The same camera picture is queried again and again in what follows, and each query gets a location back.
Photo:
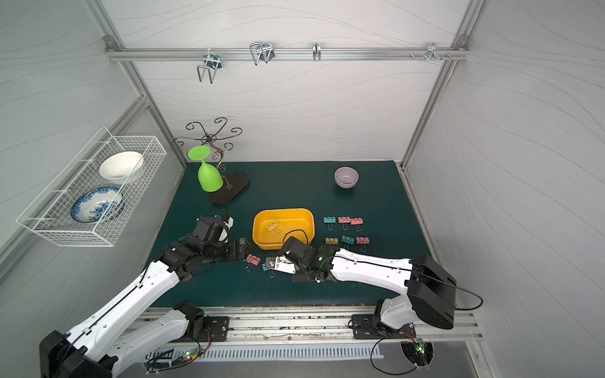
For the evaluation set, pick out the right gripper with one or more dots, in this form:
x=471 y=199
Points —
x=287 y=257

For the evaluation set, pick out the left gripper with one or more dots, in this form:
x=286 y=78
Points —
x=236 y=249

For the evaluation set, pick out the yellow binder clip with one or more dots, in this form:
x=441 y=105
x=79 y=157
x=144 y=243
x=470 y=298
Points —
x=332 y=241

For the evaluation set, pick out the teal binder clip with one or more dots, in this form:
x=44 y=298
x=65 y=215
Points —
x=269 y=270
x=330 y=222
x=347 y=242

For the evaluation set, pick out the yellow plastic storage box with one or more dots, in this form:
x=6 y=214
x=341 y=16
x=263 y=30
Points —
x=297 y=222

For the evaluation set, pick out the large pink binder clip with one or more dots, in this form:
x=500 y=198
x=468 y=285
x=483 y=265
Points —
x=251 y=261

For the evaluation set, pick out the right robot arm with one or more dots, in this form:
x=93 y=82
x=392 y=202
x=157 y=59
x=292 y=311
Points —
x=425 y=290

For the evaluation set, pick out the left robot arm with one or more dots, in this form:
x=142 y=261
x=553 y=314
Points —
x=99 y=346

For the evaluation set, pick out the green table mat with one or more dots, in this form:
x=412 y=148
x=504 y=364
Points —
x=379 y=198

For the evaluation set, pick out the green plastic wine glass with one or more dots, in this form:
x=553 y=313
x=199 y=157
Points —
x=208 y=175

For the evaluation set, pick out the black metal cup stand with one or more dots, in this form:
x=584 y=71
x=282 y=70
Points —
x=233 y=184

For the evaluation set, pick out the purple ceramic bowl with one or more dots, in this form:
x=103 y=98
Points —
x=346 y=177

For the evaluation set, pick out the blue patterned plate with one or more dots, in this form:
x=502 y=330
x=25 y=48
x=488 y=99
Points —
x=99 y=204

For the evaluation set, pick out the white ceramic bowl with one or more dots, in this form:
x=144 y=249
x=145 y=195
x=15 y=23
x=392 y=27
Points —
x=122 y=168

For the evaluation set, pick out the double prong metal hook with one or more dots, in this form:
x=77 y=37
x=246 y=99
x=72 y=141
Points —
x=211 y=64

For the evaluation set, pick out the metal hook right end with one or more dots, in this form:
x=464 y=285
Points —
x=431 y=54

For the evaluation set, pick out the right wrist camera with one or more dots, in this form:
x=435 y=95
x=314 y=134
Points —
x=280 y=264

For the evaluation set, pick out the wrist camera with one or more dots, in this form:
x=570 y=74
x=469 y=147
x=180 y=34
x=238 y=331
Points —
x=228 y=223
x=280 y=264

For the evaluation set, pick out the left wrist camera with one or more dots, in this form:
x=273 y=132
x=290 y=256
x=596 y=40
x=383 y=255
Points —
x=228 y=223

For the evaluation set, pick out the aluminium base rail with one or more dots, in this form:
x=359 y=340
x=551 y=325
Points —
x=250 y=325

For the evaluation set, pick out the white wire basket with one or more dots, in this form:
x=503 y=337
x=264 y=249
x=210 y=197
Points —
x=48 y=216

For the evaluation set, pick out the aluminium crossbar rail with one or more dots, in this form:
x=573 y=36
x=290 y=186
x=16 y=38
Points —
x=281 y=54

